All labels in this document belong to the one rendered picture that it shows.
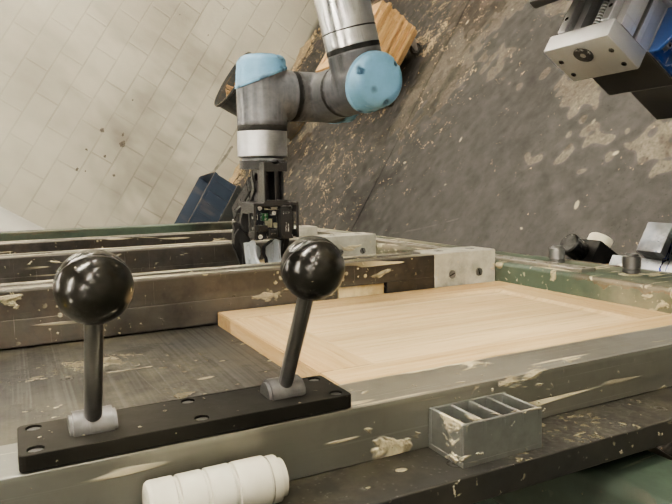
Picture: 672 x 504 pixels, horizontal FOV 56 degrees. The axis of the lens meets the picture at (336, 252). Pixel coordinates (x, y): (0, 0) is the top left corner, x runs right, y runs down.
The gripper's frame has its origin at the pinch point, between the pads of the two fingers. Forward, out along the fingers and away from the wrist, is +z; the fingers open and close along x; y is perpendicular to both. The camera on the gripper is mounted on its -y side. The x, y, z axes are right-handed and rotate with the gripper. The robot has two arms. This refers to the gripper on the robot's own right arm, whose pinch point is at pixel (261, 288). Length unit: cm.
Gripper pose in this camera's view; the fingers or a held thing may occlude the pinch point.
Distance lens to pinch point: 101.4
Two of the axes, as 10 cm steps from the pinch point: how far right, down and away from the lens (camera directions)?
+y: 4.5, 1.0, -8.9
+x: 8.9, -0.7, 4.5
